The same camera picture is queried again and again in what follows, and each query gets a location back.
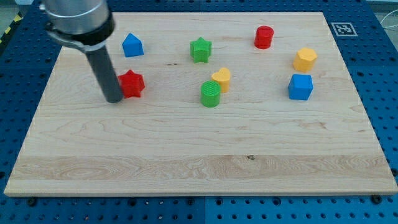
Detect green star block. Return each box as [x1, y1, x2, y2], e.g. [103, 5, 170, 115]
[190, 37, 212, 63]

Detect red star block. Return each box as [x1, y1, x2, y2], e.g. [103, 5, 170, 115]
[118, 70, 146, 98]

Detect red cylinder block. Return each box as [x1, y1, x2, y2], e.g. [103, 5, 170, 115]
[254, 26, 274, 49]

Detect wooden board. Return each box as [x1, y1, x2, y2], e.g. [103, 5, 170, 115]
[4, 12, 397, 197]

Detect blue cube block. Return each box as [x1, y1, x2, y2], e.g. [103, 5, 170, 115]
[288, 74, 313, 101]

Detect white cable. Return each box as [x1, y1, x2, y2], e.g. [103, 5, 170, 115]
[379, 9, 398, 32]

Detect blue house-shaped block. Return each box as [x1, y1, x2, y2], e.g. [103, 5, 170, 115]
[122, 33, 144, 57]

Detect yellow heart block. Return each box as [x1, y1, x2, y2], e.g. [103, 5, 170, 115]
[211, 67, 231, 93]

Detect white fiducial marker tag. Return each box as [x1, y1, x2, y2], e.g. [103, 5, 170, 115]
[331, 22, 358, 37]

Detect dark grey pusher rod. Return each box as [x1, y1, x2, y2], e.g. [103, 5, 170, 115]
[85, 46, 124, 103]

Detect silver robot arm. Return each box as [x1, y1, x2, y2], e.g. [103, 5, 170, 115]
[40, 0, 124, 103]

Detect yellow hexagon block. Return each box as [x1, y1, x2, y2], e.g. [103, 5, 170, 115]
[293, 47, 318, 72]

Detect green cylinder block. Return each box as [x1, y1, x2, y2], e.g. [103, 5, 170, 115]
[200, 80, 221, 108]

